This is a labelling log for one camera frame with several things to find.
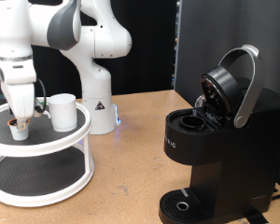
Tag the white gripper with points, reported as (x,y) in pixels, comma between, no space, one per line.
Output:
(20,93)

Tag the orange rimmed coffee pod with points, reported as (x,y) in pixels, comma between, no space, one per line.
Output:
(19,134)

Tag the white mug with green tape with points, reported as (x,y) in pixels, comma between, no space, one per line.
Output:
(64,113)

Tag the black Keurig coffee machine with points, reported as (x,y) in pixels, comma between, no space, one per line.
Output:
(239,161)

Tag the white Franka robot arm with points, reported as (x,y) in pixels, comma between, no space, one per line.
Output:
(96,77)

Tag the white two-tier turntable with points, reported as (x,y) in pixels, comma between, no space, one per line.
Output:
(37,149)

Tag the perforated metal rack strip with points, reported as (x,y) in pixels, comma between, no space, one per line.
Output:
(177,46)

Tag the dark grey partition panel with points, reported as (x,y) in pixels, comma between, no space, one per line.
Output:
(214,28)

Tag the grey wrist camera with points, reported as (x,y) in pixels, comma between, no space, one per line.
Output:
(38,111)

